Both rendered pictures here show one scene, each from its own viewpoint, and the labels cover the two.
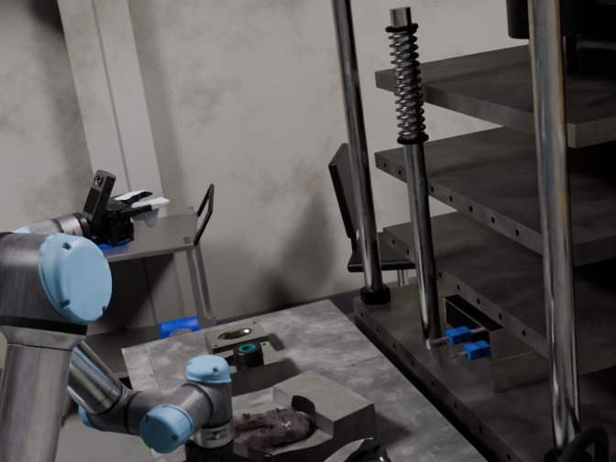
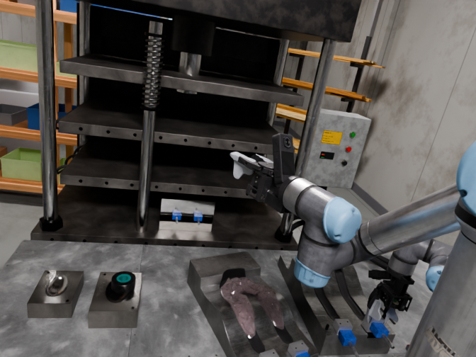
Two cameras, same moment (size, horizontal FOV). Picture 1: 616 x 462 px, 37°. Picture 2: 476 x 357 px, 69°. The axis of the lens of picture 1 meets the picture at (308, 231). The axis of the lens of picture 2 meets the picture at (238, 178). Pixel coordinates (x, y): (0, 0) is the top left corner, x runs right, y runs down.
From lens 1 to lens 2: 2.34 m
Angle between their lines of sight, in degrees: 83
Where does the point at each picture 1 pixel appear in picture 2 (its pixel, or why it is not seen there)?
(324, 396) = (229, 263)
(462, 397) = (207, 239)
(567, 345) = not seen: hidden behind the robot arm
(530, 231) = (268, 145)
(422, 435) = not seen: hidden behind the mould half
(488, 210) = (229, 141)
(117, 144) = not seen: outside the picture
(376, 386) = (179, 256)
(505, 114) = (248, 92)
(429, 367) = (167, 238)
